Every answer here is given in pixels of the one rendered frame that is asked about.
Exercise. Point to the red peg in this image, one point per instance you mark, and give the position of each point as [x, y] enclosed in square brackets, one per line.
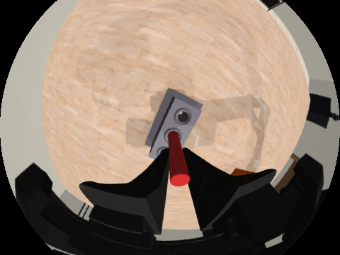
[177, 166]

